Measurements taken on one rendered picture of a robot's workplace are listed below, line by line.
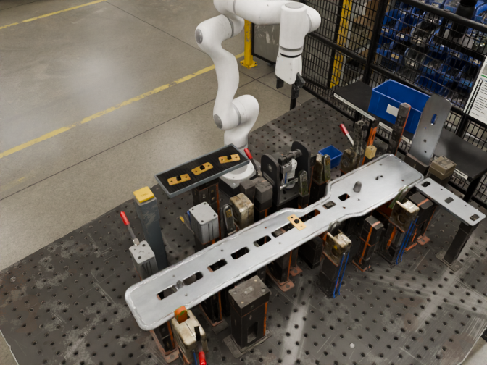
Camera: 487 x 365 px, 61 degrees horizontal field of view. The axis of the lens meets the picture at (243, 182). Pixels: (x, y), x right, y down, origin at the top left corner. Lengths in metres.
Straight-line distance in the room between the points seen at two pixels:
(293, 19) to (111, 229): 1.31
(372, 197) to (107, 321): 1.22
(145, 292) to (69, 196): 2.05
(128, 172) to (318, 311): 2.20
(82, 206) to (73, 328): 1.61
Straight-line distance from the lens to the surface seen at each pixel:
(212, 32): 1.79
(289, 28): 1.47
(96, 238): 2.14
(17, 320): 2.00
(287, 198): 1.84
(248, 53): 4.88
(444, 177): 2.06
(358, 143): 1.96
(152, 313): 1.48
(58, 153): 3.95
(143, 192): 1.62
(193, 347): 1.37
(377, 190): 1.91
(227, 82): 1.88
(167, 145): 3.76
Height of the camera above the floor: 2.26
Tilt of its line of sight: 43 degrees down
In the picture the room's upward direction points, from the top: straight up
